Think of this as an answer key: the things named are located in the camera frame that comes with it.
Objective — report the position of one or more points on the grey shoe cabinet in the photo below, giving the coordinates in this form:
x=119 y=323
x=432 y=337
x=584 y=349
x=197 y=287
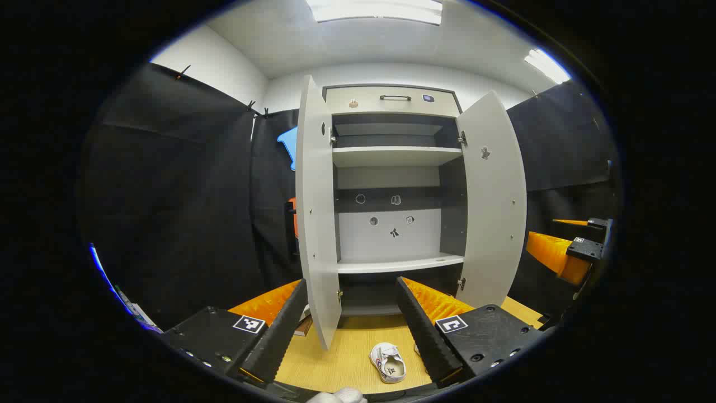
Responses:
x=386 y=240

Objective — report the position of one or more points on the brown and white book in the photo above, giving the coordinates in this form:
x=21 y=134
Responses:
x=305 y=329

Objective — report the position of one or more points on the grey cabinet shelf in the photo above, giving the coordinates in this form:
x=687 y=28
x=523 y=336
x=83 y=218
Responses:
x=391 y=157
x=391 y=264

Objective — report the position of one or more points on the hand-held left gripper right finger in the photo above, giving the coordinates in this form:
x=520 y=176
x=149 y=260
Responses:
x=422 y=336

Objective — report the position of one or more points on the black backdrop cloth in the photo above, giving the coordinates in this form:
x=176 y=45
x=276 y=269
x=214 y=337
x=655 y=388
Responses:
x=565 y=145
x=168 y=196

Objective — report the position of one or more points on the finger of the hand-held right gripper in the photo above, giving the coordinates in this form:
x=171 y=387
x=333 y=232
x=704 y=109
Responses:
x=551 y=252
x=598 y=223

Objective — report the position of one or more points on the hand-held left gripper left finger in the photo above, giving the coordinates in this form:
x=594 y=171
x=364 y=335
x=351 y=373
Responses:
x=282 y=336

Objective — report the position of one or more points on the grey cabinet door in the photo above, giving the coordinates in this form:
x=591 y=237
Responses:
x=316 y=224
x=495 y=212

